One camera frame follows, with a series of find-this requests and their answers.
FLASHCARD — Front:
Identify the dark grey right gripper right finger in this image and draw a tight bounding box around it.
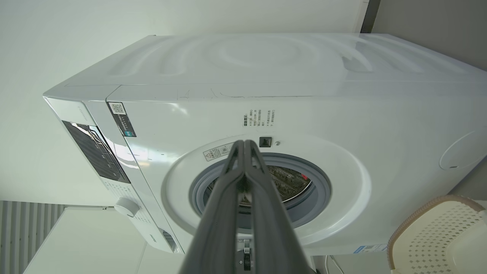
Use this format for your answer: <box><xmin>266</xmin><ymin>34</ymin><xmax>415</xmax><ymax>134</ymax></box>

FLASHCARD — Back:
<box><xmin>244</xmin><ymin>140</ymin><xmax>317</xmax><ymax>274</ymax></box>

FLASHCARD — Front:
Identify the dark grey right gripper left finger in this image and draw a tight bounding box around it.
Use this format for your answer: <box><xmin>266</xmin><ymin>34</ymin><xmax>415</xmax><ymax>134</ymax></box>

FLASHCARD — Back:
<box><xmin>179</xmin><ymin>140</ymin><xmax>245</xmax><ymax>274</ymax></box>

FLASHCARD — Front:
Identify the white washing machine dial knob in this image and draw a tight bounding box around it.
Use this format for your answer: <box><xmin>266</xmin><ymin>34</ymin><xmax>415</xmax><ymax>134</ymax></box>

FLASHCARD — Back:
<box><xmin>114</xmin><ymin>197</ymin><xmax>140</xmax><ymax>218</ymax></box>

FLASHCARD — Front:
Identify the black washing machine display panel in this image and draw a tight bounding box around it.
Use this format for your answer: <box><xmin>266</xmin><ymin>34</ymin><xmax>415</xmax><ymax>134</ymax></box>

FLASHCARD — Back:
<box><xmin>62</xmin><ymin>121</ymin><xmax>131</xmax><ymax>184</ymax></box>

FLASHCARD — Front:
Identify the cream perforated laundry basket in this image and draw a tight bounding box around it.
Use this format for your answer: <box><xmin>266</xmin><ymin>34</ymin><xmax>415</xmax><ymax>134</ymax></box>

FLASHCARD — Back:
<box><xmin>387</xmin><ymin>195</ymin><xmax>487</xmax><ymax>274</ymax></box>

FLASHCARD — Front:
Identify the grey rubber door gasket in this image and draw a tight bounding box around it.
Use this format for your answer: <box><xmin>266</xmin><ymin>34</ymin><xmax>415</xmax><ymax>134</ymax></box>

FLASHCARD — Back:
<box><xmin>189</xmin><ymin>153</ymin><xmax>332</xmax><ymax>229</ymax></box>

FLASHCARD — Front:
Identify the white warning label sticker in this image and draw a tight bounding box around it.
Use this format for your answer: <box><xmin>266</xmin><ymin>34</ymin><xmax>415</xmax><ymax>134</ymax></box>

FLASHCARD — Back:
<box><xmin>202</xmin><ymin>143</ymin><xmax>234</xmax><ymax>162</ymax></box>

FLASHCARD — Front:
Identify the white cabinet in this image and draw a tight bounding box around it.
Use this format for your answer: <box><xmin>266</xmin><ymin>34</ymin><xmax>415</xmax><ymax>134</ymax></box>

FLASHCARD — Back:
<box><xmin>23</xmin><ymin>207</ymin><xmax>187</xmax><ymax>274</ymax></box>

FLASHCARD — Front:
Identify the white front-load washing machine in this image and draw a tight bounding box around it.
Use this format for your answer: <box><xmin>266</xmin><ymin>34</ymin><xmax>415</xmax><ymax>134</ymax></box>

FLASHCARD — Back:
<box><xmin>43</xmin><ymin>33</ymin><xmax>487</xmax><ymax>256</ymax></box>

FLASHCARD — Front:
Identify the dark QR code sticker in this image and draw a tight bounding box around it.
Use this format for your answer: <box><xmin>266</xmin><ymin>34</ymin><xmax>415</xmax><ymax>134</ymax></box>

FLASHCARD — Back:
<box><xmin>108</xmin><ymin>102</ymin><xmax>137</xmax><ymax>137</ymax></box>

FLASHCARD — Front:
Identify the round drain filter cover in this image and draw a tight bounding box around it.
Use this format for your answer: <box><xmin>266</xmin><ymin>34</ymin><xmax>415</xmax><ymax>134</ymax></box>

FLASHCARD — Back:
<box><xmin>439</xmin><ymin>131</ymin><xmax>487</xmax><ymax>170</ymax></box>

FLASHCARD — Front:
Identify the thin white cable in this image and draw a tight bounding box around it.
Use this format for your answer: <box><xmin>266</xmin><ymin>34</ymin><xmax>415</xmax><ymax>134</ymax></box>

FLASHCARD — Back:
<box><xmin>324</xmin><ymin>255</ymin><xmax>345</xmax><ymax>274</ymax></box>

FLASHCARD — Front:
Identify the grey slatted wall panel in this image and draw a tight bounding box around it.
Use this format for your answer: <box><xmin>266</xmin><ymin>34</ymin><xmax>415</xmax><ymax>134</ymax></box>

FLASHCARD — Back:
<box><xmin>0</xmin><ymin>201</ymin><xmax>66</xmax><ymax>274</ymax></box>

